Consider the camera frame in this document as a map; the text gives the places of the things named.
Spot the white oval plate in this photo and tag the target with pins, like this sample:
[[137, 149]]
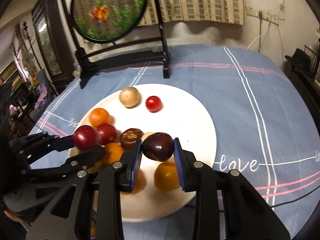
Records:
[[182, 116]]

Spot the large red plum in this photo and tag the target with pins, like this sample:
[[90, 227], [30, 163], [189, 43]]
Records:
[[86, 137]]

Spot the person's left hand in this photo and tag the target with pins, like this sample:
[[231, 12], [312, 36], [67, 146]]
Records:
[[13, 217]]

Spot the blue striped tablecloth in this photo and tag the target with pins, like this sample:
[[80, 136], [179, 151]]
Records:
[[263, 127]]

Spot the small pale potato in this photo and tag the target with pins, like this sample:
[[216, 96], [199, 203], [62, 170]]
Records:
[[129, 97]]

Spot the small red tomato right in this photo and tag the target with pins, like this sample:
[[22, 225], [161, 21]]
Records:
[[107, 133]]

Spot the black equipment rack with monitor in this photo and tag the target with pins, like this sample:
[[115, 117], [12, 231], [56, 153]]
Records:
[[302, 69]]

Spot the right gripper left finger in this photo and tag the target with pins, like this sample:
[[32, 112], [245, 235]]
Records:
[[69, 214]]

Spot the red cherry tomato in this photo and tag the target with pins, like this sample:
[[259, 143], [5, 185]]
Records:
[[153, 103]]

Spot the dark framed picture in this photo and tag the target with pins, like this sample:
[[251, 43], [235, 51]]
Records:
[[52, 41]]

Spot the small orange at pile edge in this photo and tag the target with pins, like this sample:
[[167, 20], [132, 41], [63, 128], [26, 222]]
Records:
[[99, 116]]

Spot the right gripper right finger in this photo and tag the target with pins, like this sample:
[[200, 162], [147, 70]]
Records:
[[247, 215]]

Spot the dark purple plum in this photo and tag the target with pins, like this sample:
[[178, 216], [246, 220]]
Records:
[[158, 146]]

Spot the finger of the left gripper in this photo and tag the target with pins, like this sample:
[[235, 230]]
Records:
[[71, 165], [45, 143]]

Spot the small orange fruit on plate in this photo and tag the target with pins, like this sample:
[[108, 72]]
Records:
[[165, 177]]

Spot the wall power strip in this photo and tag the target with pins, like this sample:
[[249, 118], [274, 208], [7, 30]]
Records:
[[262, 14]]

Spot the round goldfish screen on stand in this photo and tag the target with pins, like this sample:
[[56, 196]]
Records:
[[97, 26]]

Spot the orange tangerine on plate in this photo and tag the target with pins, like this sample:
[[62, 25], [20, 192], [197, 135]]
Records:
[[113, 153]]

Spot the striped beige curtain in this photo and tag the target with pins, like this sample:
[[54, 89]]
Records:
[[223, 11]]

